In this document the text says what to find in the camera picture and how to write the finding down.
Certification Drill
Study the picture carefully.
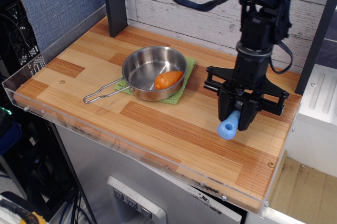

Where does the stainless steel pot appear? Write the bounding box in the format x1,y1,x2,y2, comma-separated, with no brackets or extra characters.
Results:
83,46,188,104

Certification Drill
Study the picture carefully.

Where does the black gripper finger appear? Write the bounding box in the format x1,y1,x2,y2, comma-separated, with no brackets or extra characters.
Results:
218,88,236,121
238,100,260,131

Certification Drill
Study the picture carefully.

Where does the white side unit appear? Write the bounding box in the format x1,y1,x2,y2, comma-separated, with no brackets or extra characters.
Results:
285,65,336,177

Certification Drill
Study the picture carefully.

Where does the dark left frame post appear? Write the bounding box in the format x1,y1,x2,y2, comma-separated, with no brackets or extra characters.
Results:
105,0,128,37

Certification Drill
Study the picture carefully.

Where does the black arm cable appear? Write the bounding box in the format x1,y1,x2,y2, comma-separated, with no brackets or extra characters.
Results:
160,0,294,75

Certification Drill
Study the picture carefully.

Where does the blue and grey toy spoon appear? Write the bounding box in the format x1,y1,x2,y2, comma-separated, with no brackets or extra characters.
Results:
217,101,243,140

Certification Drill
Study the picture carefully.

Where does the orange toy carrot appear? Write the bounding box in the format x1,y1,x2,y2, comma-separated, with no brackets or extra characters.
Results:
154,71,184,90

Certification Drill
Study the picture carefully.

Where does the green cloth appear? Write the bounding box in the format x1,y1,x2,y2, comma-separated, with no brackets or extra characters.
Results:
113,56,196,105

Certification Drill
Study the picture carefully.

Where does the black plastic crate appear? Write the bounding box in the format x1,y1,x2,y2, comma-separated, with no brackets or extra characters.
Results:
1,0,39,65

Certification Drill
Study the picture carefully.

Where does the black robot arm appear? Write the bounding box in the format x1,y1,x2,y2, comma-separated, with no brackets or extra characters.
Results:
205,0,292,131

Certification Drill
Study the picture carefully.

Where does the dark frame post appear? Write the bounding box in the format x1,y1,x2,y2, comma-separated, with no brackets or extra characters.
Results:
295,0,336,95
105,0,128,37

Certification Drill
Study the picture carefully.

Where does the dark right frame post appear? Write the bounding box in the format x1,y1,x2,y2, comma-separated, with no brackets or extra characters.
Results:
295,0,336,95

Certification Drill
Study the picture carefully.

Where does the stainless steel appliance cabinet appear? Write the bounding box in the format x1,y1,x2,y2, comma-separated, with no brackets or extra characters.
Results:
56,126,247,223

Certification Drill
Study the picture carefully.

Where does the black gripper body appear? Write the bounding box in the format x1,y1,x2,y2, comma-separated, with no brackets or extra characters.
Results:
204,50,289,115

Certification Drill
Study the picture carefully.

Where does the clear acrylic table guard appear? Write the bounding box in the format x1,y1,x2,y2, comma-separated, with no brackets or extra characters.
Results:
4,18,301,223

